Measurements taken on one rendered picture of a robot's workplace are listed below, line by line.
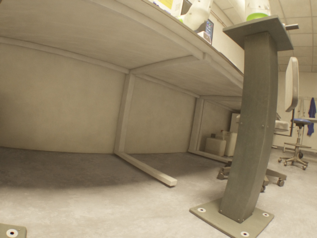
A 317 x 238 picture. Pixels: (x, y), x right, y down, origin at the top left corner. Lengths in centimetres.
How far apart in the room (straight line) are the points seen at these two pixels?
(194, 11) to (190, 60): 26
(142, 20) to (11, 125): 108
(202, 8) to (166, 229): 94
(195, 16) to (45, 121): 116
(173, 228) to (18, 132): 113
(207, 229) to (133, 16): 80
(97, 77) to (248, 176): 121
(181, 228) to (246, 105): 51
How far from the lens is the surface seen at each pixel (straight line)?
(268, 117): 64
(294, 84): 125
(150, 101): 161
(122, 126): 134
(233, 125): 290
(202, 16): 86
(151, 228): 59
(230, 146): 235
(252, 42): 75
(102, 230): 56
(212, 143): 222
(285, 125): 118
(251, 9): 84
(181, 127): 196
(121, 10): 60
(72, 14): 76
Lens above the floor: 37
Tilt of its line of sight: level
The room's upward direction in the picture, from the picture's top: 9 degrees clockwise
